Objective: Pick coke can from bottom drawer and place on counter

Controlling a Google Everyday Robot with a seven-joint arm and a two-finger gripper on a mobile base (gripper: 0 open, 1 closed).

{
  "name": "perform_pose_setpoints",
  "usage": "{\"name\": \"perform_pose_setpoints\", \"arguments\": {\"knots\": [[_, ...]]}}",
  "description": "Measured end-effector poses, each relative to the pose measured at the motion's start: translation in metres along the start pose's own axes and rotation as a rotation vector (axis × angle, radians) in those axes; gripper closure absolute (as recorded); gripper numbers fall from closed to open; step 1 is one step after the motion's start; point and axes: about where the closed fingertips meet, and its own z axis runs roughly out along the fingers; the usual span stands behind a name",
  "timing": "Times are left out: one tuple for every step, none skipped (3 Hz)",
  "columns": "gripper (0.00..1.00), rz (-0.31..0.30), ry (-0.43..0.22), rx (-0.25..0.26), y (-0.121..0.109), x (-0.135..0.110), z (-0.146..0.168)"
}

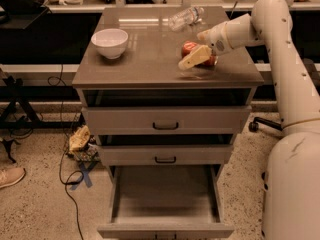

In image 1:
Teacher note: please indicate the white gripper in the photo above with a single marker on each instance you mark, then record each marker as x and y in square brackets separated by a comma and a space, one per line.
[216, 40]

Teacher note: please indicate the red coke can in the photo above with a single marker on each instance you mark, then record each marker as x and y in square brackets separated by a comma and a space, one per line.
[188, 46]

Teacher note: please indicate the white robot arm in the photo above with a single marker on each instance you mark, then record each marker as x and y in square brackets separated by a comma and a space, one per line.
[291, 208]

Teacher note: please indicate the top grey drawer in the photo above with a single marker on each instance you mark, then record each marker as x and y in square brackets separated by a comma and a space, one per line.
[166, 120]

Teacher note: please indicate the grey drawer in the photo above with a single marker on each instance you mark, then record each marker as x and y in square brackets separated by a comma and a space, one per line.
[170, 202]
[164, 155]
[166, 120]

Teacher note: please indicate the middle grey drawer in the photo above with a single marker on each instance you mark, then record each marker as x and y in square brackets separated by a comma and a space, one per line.
[164, 155]

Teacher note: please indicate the bottom grey drawer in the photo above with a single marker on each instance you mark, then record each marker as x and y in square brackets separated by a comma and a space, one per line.
[170, 202]

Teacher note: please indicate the clear plastic water bottle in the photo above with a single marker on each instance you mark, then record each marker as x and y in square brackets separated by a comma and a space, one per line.
[184, 18]

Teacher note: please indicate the white ceramic bowl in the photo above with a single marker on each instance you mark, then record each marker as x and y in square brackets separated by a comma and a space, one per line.
[110, 43]

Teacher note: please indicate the black office chair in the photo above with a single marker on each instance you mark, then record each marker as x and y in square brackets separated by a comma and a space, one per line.
[254, 124]

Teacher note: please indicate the yellow snack bag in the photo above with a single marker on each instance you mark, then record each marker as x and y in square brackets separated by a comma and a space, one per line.
[79, 139]

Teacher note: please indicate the blue tape cross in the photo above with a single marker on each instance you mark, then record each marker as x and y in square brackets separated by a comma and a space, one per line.
[85, 169]

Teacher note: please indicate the black desk left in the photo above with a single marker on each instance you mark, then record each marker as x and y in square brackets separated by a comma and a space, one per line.
[20, 14]

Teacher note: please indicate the beige sneaker shoe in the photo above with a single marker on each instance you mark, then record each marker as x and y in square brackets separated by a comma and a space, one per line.
[10, 177]

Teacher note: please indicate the black stand frame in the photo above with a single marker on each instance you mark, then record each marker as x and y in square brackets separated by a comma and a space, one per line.
[19, 113]

